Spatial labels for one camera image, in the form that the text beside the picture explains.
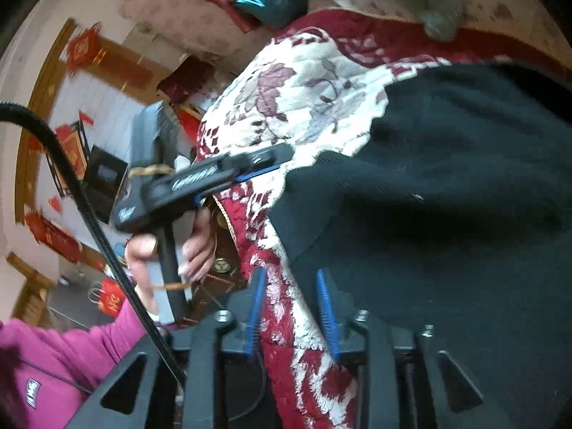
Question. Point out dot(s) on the person's left hand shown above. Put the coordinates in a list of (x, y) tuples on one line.
[(199, 250)]

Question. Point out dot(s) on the red gift bag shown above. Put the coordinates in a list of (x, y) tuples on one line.
[(109, 299)]

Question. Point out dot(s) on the wooden arch frame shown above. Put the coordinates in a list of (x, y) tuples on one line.
[(35, 98)]

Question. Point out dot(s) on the beige floral bedsheet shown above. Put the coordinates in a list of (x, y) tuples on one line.
[(187, 13)]

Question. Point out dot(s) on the red knot wall ornament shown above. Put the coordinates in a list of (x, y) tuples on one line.
[(85, 49)]

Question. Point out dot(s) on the red framed wall decoration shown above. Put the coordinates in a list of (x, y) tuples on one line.
[(73, 152)]

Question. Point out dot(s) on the red white floral blanket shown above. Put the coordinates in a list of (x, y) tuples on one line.
[(304, 85)]

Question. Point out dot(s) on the black television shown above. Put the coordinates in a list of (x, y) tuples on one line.
[(103, 183)]

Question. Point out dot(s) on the grey knitted garment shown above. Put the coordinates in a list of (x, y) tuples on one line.
[(429, 0)]

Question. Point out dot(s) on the black pants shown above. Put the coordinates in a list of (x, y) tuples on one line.
[(447, 187)]

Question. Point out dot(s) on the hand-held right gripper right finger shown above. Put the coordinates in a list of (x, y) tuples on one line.
[(326, 317)]

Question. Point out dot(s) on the teal bag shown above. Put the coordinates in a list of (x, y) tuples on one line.
[(272, 4)]

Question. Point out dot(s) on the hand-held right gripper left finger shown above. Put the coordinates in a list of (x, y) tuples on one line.
[(257, 304)]

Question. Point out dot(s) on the red wall banner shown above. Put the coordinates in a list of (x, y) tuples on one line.
[(53, 237)]

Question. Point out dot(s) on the person's left forearm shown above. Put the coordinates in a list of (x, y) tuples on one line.
[(102, 344)]

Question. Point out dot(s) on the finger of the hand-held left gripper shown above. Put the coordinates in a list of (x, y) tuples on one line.
[(263, 157)]

